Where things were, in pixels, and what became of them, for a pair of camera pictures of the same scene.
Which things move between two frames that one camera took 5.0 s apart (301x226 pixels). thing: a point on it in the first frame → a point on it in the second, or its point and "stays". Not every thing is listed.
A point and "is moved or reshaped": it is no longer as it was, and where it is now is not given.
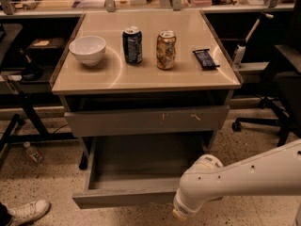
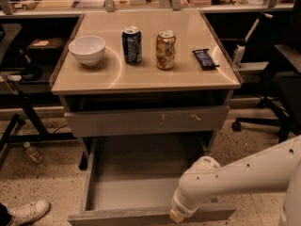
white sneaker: [27, 212] stays
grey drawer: [138, 171] is moved or reshaped
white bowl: [89, 50] stays
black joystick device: [31, 71] stays
